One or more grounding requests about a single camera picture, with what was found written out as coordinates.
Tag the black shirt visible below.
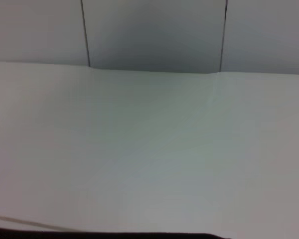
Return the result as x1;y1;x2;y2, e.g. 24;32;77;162
0;227;231;239

